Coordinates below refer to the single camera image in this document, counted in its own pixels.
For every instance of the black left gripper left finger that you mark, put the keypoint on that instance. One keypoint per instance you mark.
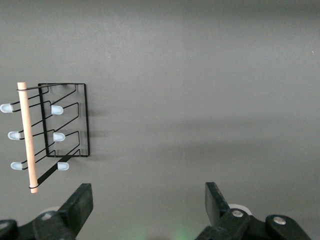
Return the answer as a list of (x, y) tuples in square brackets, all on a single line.
[(75, 210)]

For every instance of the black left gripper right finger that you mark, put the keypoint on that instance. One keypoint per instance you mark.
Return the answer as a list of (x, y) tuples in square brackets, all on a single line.
[(216, 205)]

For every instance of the dark grey table cover sheet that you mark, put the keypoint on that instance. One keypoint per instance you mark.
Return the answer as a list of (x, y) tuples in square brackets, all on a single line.
[(190, 82)]

